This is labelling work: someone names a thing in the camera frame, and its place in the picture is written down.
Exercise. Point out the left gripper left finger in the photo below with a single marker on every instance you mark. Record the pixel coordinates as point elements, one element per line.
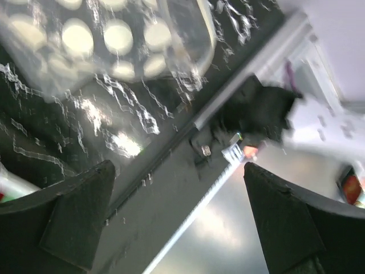
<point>57,229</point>

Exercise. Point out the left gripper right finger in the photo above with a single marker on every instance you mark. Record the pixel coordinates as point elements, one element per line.
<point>301,231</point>

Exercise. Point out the white basket with cloths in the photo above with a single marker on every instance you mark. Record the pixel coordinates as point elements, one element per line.
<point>14,187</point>

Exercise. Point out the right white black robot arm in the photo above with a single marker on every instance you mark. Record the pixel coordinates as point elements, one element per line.
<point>291,119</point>

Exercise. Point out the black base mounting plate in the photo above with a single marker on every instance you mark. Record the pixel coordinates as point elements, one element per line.
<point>137,231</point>

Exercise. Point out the clear zip top bag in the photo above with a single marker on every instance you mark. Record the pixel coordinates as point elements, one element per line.
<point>60,45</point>

